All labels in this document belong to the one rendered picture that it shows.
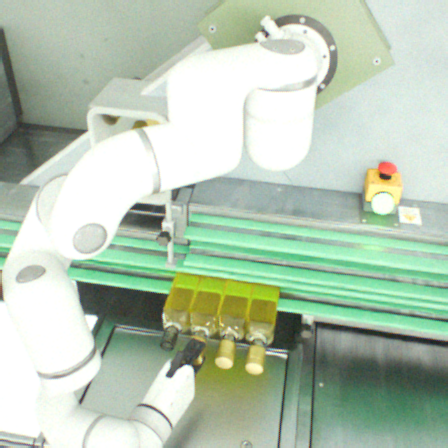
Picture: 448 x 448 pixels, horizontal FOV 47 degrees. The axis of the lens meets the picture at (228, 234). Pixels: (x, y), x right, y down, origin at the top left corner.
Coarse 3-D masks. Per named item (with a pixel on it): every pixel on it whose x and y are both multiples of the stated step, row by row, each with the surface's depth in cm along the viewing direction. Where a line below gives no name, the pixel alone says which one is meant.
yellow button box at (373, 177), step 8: (368, 168) 112; (376, 168) 112; (368, 176) 110; (376, 176) 110; (392, 176) 110; (368, 184) 108; (376, 184) 107; (384, 184) 107; (392, 184) 108; (400, 184) 108; (368, 192) 109; (376, 192) 108; (392, 192) 108; (400, 192) 107; (368, 200) 110; (368, 208) 111
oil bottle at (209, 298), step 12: (204, 276) 113; (204, 288) 110; (216, 288) 110; (204, 300) 107; (216, 300) 107; (192, 312) 105; (204, 312) 105; (216, 312) 105; (192, 324) 104; (204, 324) 103; (216, 324) 105
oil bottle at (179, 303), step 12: (180, 276) 113; (192, 276) 113; (180, 288) 110; (192, 288) 110; (168, 300) 107; (180, 300) 107; (192, 300) 107; (168, 312) 104; (180, 312) 104; (180, 324) 104
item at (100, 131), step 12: (96, 108) 106; (108, 108) 106; (96, 120) 109; (120, 120) 115; (132, 120) 114; (144, 120) 113; (96, 132) 110; (108, 132) 116; (120, 132) 116; (96, 144) 111; (168, 192) 115; (156, 204) 118
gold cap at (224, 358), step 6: (222, 342) 100; (228, 342) 100; (222, 348) 99; (228, 348) 99; (234, 348) 100; (216, 354) 99; (222, 354) 97; (228, 354) 98; (216, 360) 98; (222, 360) 97; (228, 360) 97; (222, 366) 99; (228, 366) 98
